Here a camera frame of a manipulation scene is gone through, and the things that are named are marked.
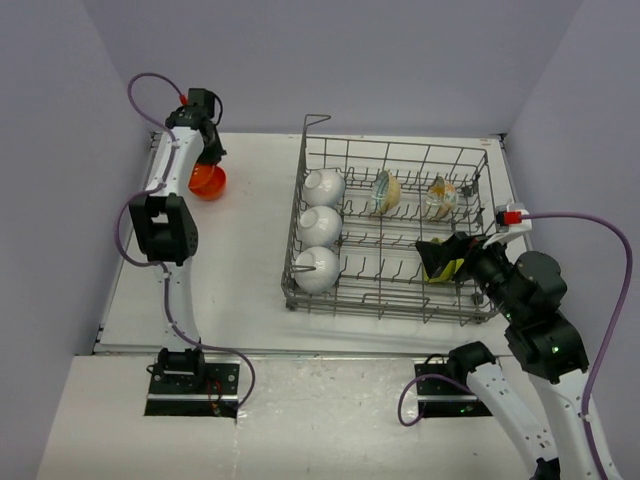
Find floral patterned bowl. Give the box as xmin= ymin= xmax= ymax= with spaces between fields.
xmin=425 ymin=175 xmax=458 ymax=219

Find grey wire dish rack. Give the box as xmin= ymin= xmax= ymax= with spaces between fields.
xmin=281 ymin=114 xmax=497 ymax=325

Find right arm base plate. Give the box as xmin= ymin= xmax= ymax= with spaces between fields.
xmin=414 ymin=354 xmax=492 ymax=419

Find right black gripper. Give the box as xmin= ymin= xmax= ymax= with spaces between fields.
xmin=415 ymin=227 xmax=522 ymax=320

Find white bowl rear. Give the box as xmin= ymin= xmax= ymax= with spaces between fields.
xmin=302 ymin=169 xmax=345 ymax=207

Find lime green bowl left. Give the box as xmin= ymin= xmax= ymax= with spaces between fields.
xmin=424 ymin=237 xmax=464 ymax=284

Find white bowl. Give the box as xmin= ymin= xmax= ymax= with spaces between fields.
xmin=302 ymin=169 xmax=345 ymax=207
xmin=294 ymin=246 xmax=340 ymax=294
xmin=298 ymin=206 xmax=342 ymax=248

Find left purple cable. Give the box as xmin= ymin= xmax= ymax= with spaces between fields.
xmin=113 ymin=72 xmax=257 ymax=416

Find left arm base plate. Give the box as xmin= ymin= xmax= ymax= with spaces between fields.
xmin=144 ymin=362 xmax=240 ymax=419

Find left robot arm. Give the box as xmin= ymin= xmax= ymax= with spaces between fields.
xmin=128 ymin=88 xmax=226 ymax=395

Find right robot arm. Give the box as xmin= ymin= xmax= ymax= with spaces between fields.
xmin=415 ymin=232 xmax=621 ymax=479

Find beige blue patterned bowl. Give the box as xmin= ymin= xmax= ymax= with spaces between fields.
xmin=371 ymin=170 xmax=402 ymax=215

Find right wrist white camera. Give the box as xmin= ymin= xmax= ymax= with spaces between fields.
xmin=483 ymin=203 xmax=532 ymax=250

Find orange bowl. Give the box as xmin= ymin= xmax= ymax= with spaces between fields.
xmin=189 ymin=166 xmax=227 ymax=201
xmin=188 ymin=163 xmax=217 ymax=190

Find white bowl middle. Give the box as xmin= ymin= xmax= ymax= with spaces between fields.
xmin=298 ymin=206 xmax=342 ymax=248

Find white bowl front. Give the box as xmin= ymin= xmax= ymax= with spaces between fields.
xmin=294 ymin=246 xmax=340 ymax=294

